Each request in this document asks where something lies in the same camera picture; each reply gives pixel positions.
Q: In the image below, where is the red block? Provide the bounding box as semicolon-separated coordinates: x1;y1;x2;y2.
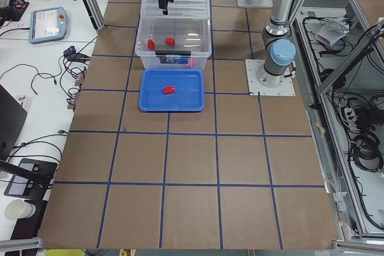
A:
188;58;197;68
146;39;155;50
163;86;176;95
164;37;176;47

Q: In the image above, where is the clear plastic storage box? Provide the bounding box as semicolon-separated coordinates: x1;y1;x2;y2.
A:
135;17;212;71

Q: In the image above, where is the blue plastic tray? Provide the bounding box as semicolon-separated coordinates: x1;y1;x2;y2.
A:
139;69;205;112

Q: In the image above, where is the teach pendant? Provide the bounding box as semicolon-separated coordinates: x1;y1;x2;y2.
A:
29;7;67;44

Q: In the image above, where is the paper cup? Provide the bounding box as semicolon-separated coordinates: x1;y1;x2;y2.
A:
4;199;36;220

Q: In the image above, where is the black box latch handle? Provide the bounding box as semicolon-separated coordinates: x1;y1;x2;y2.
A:
155;50;191;57

